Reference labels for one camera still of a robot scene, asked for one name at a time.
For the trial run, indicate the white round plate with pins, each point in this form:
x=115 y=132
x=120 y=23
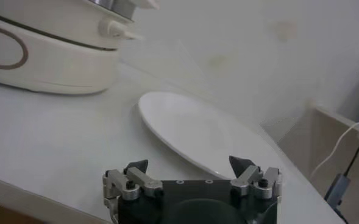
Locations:
x=197 y=128

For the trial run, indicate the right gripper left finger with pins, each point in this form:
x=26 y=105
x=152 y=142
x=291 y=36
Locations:
x=136 y=185

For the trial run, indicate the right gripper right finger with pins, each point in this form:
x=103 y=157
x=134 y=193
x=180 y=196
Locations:
x=252 y=182

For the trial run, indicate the cream electric cooker base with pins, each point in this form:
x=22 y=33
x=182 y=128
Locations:
x=60 y=61

